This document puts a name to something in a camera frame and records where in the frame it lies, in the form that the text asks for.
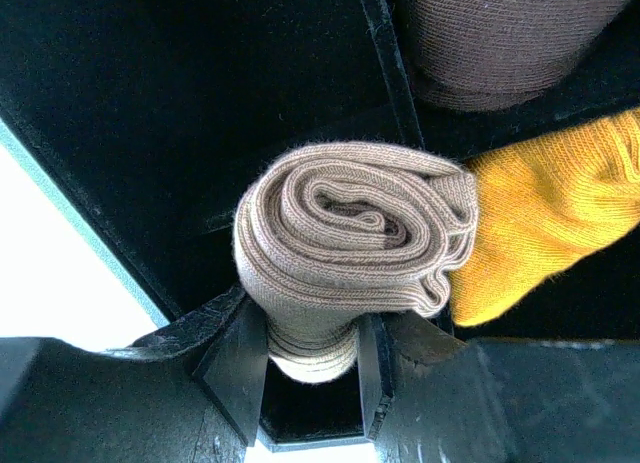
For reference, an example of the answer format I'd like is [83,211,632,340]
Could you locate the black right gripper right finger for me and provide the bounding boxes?
[358,313,639,462]

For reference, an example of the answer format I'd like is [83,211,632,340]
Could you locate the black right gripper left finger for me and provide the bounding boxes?
[1,287,267,462]

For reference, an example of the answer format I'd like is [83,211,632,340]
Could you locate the tan ribbed sock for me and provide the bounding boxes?
[233,142,479,384]

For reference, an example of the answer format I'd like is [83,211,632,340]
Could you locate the mustard yellow striped-cuff sock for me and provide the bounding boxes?
[450,108,639,327]

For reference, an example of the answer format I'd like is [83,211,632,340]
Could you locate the dark brown striped-cuff sock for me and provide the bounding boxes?
[404,0,631,112]

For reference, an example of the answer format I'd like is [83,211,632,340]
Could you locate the black storage box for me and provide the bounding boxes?
[0,0,640,454]

